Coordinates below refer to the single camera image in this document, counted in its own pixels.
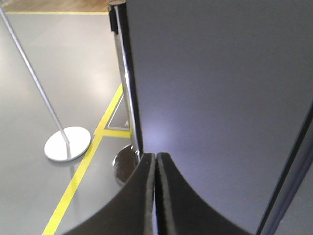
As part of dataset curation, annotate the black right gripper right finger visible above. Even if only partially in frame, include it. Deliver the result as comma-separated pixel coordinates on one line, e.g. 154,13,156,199
155,153,248,235

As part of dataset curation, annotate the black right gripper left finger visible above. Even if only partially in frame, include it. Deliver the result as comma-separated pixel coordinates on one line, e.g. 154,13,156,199
66,153,156,235

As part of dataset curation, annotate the open fridge door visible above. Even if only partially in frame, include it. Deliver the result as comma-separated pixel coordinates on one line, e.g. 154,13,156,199
126,0,313,234

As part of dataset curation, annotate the metal stand with round base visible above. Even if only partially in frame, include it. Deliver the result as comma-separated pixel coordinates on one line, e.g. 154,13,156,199
0,8,91,162

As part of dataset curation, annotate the chrome stanchion post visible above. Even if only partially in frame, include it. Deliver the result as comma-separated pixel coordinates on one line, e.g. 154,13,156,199
108,0,142,185

